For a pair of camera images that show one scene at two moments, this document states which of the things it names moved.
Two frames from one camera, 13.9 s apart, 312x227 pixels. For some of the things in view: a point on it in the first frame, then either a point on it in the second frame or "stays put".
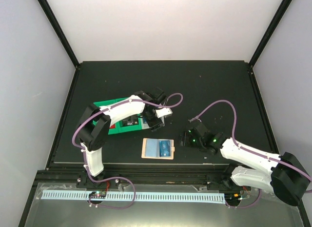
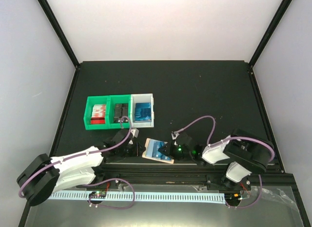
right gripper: [185, 140] to [169, 151]
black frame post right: [286, 1] stays put
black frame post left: [43, 0] stays put
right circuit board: [233, 197] stays put
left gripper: [154, 125] to [136, 152]
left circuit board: [97, 195] stays put
